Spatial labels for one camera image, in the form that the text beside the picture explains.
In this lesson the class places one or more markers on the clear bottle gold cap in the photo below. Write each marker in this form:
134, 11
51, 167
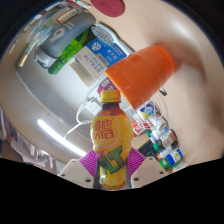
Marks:
28, 53

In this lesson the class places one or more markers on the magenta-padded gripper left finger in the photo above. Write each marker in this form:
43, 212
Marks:
75, 171

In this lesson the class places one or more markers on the red and white canister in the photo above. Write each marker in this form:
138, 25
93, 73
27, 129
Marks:
143, 128

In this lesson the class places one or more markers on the dark bottle green cap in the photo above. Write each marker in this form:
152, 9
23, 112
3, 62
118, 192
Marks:
165, 140

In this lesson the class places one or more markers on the white and blue box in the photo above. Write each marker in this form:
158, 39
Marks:
100, 56

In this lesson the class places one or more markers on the white bottle blue cap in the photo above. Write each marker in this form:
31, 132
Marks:
175, 157

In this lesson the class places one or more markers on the yellow drink bottle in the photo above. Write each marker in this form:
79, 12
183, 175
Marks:
111, 140

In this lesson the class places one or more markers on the orange plastic cup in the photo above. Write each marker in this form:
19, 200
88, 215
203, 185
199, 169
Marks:
140, 75

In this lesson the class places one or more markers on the pink carton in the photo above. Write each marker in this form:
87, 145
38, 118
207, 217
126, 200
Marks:
105, 87

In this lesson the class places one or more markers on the brown jar white lid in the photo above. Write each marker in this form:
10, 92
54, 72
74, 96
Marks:
66, 15

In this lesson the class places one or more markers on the flat round red coaster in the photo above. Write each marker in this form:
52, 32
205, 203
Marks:
108, 6

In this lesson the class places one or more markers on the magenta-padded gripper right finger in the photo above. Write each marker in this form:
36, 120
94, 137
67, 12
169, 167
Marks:
148, 171

